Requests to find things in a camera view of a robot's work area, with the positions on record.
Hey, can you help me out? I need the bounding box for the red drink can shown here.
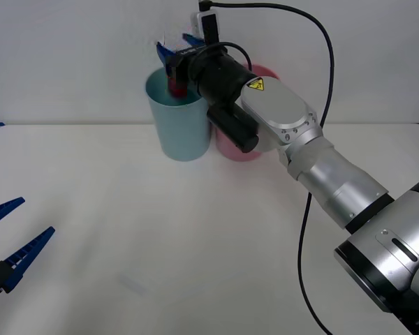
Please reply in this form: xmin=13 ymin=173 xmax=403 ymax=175
xmin=166 ymin=71 xmax=188 ymax=99

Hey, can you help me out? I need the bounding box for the pale blue plastic bin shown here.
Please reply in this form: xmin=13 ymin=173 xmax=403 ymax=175
xmin=145 ymin=66 xmax=211 ymax=163

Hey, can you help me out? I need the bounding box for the pink plastic bin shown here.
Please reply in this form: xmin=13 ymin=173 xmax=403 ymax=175
xmin=214 ymin=62 xmax=282 ymax=163

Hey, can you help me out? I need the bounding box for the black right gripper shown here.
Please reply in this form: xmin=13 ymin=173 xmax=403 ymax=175
xmin=156 ymin=32 xmax=210 ymax=91

